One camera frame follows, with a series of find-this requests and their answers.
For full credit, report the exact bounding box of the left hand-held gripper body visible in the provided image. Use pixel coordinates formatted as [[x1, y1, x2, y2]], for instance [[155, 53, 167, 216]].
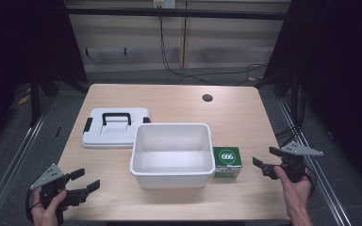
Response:
[[29, 162, 88, 226]]

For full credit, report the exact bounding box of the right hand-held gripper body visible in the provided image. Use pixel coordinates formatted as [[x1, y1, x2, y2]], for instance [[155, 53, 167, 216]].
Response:
[[259, 140, 324, 184]]

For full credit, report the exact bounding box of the small green box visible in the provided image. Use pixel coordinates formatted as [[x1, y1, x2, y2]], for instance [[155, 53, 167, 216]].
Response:
[[212, 146, 243, 180]]

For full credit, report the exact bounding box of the white box lid black handle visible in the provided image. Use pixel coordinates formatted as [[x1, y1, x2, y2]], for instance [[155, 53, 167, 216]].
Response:
[[81, 107, 152, 150]]

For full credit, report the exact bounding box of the white plastic storage box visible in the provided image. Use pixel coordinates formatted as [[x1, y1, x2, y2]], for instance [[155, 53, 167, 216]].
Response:
[[129, 122, 217, 189]]

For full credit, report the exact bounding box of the person's left hand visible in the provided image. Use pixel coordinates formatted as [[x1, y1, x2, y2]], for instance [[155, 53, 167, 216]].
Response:
[[30, 186, 69, 226]]

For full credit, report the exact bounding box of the person's right hand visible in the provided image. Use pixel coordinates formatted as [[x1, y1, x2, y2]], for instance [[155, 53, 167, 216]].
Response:
[[273, 165, 313, 218]]

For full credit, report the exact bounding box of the black metal stand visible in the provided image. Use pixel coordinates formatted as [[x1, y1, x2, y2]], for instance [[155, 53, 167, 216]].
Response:
[[254, 67, 307, 149], [28, 70, 91, 127]]

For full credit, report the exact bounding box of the black curtain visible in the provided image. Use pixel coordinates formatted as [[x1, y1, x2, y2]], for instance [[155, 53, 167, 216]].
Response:
[[0, 0, 89, 158], [263, 0, 362, 189]]

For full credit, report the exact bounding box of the black horizontal bar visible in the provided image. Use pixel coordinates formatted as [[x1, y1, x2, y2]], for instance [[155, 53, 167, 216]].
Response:
[[65, 7, 291, 21]]

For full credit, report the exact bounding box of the black wrist strap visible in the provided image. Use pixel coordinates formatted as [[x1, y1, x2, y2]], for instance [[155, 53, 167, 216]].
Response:
[[25, 187, 42, 224], [304, 166, 318, 200]]

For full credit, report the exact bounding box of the black cable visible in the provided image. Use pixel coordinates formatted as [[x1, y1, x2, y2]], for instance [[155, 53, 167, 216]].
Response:
[[158, 16, 269, 87]]

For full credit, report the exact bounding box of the white wall socket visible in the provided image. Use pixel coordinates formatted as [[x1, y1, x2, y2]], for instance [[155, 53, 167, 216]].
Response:
[[153, 0, 177, 9]]

